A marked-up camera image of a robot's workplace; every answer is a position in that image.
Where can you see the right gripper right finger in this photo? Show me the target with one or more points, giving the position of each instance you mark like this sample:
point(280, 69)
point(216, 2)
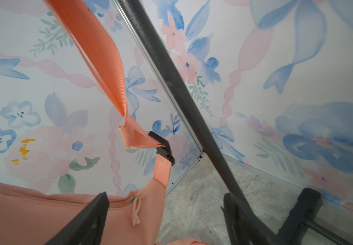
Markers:
point(243, 226)

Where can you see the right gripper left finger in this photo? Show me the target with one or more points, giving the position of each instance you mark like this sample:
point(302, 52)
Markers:
point(86, 227)

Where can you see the pink bag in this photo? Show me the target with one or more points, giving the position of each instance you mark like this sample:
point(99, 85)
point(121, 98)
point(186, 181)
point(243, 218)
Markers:
point(76, 121)

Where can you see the black metal clothes rack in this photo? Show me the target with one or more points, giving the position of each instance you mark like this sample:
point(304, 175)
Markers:
point(301, 216)

